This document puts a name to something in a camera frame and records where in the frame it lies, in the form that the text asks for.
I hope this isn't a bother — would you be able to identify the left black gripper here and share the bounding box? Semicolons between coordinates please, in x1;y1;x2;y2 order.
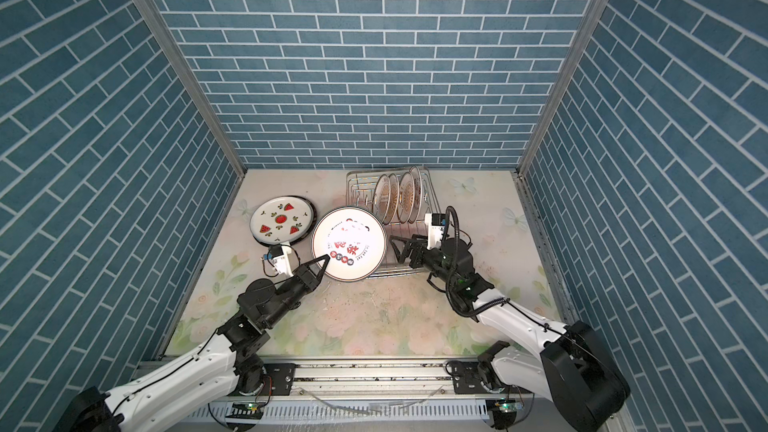
263;256;330;332

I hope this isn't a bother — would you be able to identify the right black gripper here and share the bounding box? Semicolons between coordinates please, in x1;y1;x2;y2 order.
392;233;459;292

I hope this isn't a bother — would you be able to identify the dark patterned rim plate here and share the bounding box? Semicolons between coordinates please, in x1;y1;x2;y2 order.
250;194;318;248

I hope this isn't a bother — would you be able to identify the strawberry print blue rim plate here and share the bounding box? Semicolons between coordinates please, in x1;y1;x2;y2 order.
249;195;316;245

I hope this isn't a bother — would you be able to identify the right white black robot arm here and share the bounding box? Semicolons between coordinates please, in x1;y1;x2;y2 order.
390;235;631;431

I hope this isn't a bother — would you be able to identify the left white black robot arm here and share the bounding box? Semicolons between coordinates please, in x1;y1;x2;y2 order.
53;254;331;431

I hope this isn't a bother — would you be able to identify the patterned brown white plate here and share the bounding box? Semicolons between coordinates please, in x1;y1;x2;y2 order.
397;167;423;224

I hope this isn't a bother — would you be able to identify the red rim white plate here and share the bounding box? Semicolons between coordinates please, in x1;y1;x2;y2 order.
372;174;393;225

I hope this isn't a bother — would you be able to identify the left green circuit board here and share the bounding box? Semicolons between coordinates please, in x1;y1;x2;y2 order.
225;402;264;422

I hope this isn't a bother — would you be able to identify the green circuit board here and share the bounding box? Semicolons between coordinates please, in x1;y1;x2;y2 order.
486;399;524;423
225;402;264;422

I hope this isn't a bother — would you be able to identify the right green circuit board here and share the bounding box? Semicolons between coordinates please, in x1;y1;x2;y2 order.
486;399;524;423

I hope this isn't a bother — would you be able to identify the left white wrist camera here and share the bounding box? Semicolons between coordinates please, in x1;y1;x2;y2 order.
262;244;300;278

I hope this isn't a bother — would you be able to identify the silver wire dish rack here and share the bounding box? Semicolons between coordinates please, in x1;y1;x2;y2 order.
345;166;448;281

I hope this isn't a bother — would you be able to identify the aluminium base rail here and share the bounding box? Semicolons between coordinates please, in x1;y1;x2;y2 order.
179;356;631;427

